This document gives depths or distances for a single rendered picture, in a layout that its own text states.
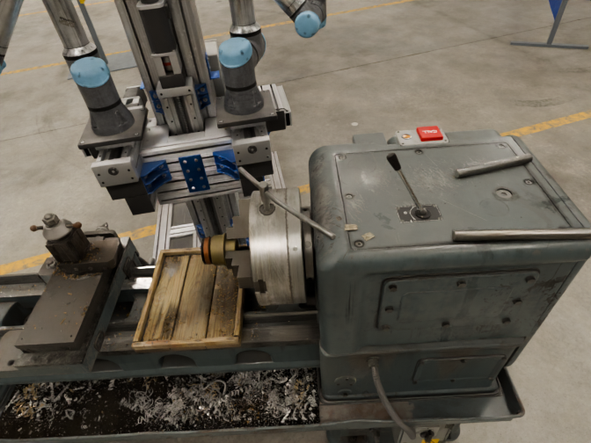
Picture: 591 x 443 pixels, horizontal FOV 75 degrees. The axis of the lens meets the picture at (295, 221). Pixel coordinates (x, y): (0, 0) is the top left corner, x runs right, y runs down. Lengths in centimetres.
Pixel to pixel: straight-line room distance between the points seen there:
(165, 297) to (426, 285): 78
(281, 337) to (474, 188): 64
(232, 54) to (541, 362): 196
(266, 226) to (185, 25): 93
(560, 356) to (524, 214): 147
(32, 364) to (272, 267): 71
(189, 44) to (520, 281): 132
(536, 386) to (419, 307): 132
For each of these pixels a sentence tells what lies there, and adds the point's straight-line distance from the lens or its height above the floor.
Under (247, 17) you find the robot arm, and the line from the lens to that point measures 155.
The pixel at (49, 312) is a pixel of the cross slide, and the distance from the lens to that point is 131.
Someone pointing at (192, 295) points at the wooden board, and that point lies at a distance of 126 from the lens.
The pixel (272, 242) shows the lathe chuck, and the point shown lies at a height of 120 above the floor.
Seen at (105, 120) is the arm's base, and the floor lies 121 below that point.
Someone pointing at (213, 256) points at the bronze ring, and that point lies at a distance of 105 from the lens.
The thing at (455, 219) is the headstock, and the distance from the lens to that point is 91.
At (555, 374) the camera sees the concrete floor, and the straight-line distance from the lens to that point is 231.
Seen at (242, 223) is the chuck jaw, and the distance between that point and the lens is 105.
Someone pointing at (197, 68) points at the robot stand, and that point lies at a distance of 166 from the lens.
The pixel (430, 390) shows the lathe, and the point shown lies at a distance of 144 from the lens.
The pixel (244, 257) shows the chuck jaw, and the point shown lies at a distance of 101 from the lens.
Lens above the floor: 186
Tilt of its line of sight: 44 degrees down
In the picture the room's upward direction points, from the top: 5 degrees counter-clockwise
